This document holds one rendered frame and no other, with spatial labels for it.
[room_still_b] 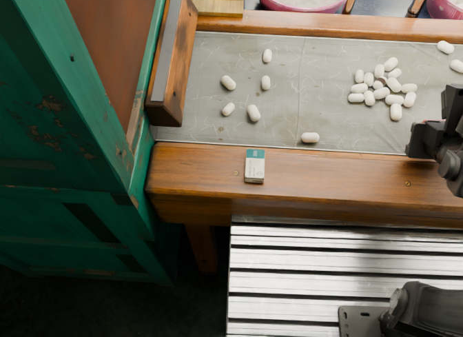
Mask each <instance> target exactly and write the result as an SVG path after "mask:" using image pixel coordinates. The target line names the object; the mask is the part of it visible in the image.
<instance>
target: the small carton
mask: <svg viewBox="0 0 463 337"><path fill-rule="evenodd" d="M264 178H265V150H260V149H248V148H247V149H246V160H245V182H252V183H264Z"/></svg>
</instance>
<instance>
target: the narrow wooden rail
mask: <svg viewBox="0 0 463 337"><path fill-rule="evenodd" d="M196 31H200V32H227V33H241V34H268V35H282V36H296V37H323V38H337V39H364V40H379V41H405V42H419V43H439V42H440V41H446V42H447V43H449V44H460V45H463V20H452V19H417V18H408V17H381V16H367V15H352V14H325V13H310V12H282V11H267V10H243V17H220V16H205V15H198V19H197V24H196Z"/></svg>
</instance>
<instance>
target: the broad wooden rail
mask: <svg viewBox="0 0 463 337"><path fill-rule="evenodd" d="M247 148H248V149H260V150H265V178H264V183H252V182H245V160H246V149H247ZM439 167H440V164H439V163H437V162H436V161H435V160H433V159H411V158H409V157H407V156H394V155H382V154H359V153H347V152H324V151H312V150H289V149H277V148H265V147H242V146H230V145H207V144H195V143H173V142H160V141H159V142H157V143H156V144H155V145H154V146H153V147H152V150H151V154H150V161H149V165H148V170H147V177H146V181H145V188H144V189H145V192H146V194H147V196H148V198H149V200H150V202H151V204H152V206H153V208H154V211H155V212H156V215H157V216H158V219H159V221H160V222H162V223H182V224H193V225H214V226H225V227H230V215H231V214H244V215H254V216H275V217H287V218H308V219H319V220H330V221H350V222H362V223H384V224H395V225H416V226H427V227H448V228H460V229H463V198H459V197H456V196H454V195H453V193H452V192H451V191H450V189H449V188H448V187H447V185H446V180H445V179H444V178H442V177H441V176H440V175H439V174H438V169H439Z"/></svg>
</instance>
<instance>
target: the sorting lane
mask: <svg viewBox="0 0 463 337"><path fill-rule="evenodd" d="M452 45H453V47H454V51H453V52H452V53H450V54H446V53H444V52H443V51H441V50H439V49H438V47H437V43H419V42H405V41H379V40H364V39H337V38H323V37H296V36H282V35H268V34H241V33H227V32H200V31H196V34H195V38H194V47H193V51H192V59H191V63H190V67H189V75H188V80H187V89H186V94H185V104H184V109H183V121H182V126H181V127H162V126H158V129H157V133H156V143H157V142H159V141H160V142H173V143H195V144H207V145H230V146H242V147H265V148H277V149H289V150H312V151H324V152H347V153H359V154H382V155H394V156H407V155H406V154H405V152H404V151H405V147H406V144H409V142H410V138H411V125H412V123H413V122H416V123H421V122H423V120H425V119H435V120H442V102H441V92H442V91H443V90H445V89H446V85H447V84H448V85H450V84H452V83H459V84H463V73H460V72H458V71H456V70H454V69H452V68H451V67H450V62H451V61H452V60H455V59H456V60H458V61H461V62H463V45H460V44H452ZM266 49H270V50H271V52H272V56H271V61H270V62H269V63H266V62H264V61H263V53H264V51H265V50H266ZM392 57H395V58H396V59H397V60H398V64H397V65H396V66H395V67H394V68H393V69H392V70H391V71H386V70H385V71H384V75H383V76H384V77H386V79H387V80H388V79H389V78H388V74H389V73H390V72H392V71H393V70H394V69H397V68H398V69H400V70H401V72H402V73H401V75H400V76H399V77H397V78H396V80H397V81H398V83H399V84H400V85H401V86H403V85H404V84H411V83H413V84H416V85H417V87H418V88H417V90H416V91H415V92H414V93H415V95H416V98H415V101H414V104H413V105H412V106H411V107H406V106H405V105H404V102H403V104H402V105H401V107H402V117H401V119H399V120H397V121H394V120H393V119H392V118H391V111H390V108H391V106H392V105H389V104H387V103H386V101H385V99H386V97H384V98H382V99H375V103H374V104H373V105H367V104H366V103H365V99H364V100H363V101H362V102H350V101H349V99H348V98H349V95H350V94H353V93H352V92H351V88H352V86H353V85H357V84H360V83H357V82H356V80H355V75H356V71H357V70H362V71H363V72H364V75H365V74H366V73H368V72H370V73H372V74H373V83H374V82H375V81H376V80H377V78H376V77H375V67H376V66H377V65H384V63H386V62H387V61H388V60H389V59H390V58H392ZM223 76H229V77H230V78H231V79H232V80H233V81H234V82H235V83H236V87H235V88H234V89H233V90H229V89H227V88H226V87H225V86H224V85H223V84H222V83H221V79H222V77H223ZM263 76H268V77H269V78H270V88H269V89H268V90H264V89H263V88H262V83H261V79H262V77H263ZM362 83H364V81H363V82H362ZM367 91H371V92H372V93H373V92H374V91H375V89H374V88H373V85H372V86H370V87H368V89H367ZM228 103H233V104H234V105H235V109H234V111H233V112H232V113H231V114H230V115H229V116H225V115H224V114H223V108H224V107H225V106H226V105H227V104H228ZM249 105H255V106H256V107H257V109H258V111H259V113H260V119H259V121H252V120H251V119H250V116H249V114H248V112H247V108H248V106H249ZM306 132H308V133H313V132H315V133H317V134H318V135H319V140H318V141H317V142H315V143H305V142H304V141H302V135H303V134H304V133H306Z"/></svg>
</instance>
